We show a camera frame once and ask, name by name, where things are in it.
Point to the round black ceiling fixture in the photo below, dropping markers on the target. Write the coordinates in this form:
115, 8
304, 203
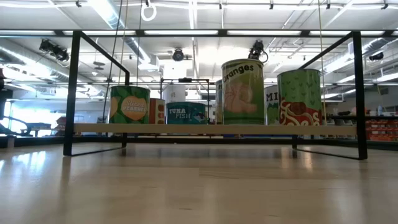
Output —
178, 55

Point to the shelf with red bins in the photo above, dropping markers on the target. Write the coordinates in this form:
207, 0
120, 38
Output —
382, 130

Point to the black overhead camera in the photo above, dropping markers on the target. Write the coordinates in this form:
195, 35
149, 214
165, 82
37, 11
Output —
256, 49

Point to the black aluminium table frame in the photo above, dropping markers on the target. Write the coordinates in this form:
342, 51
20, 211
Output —
186, 140

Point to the teal tuna fish can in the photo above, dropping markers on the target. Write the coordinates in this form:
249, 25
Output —
186, 113

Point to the green sliced peaches can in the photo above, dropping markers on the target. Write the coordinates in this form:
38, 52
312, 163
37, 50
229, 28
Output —
129, 105

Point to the wooden shelf with black frame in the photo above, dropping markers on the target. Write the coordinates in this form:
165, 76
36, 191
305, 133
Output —
217, 129

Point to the overhead beam with light strips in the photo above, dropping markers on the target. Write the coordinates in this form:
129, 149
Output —
222, 32

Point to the green and red pasta can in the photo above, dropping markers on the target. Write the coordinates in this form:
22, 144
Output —
300, 99

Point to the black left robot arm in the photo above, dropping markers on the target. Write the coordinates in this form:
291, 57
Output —
2, 95

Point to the silver can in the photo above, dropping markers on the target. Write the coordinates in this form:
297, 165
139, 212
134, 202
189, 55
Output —
158, 112

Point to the tall green oranges can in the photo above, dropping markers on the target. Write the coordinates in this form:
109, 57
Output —
242, 93

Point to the white and green can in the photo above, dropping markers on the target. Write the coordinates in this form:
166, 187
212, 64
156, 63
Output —
271, 105

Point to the teal labelled tall can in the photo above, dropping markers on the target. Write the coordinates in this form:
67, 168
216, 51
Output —
219, 102

